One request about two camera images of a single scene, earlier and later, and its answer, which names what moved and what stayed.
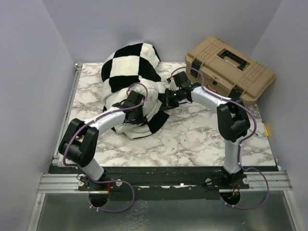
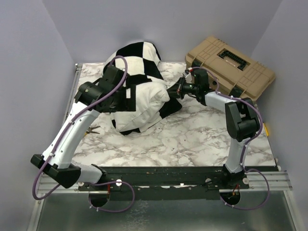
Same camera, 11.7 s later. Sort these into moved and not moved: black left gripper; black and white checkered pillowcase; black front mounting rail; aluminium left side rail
Moved: black left gripper; black and white checkered pillowcase
Not moved: black front mounting rail; aluminium left side rail
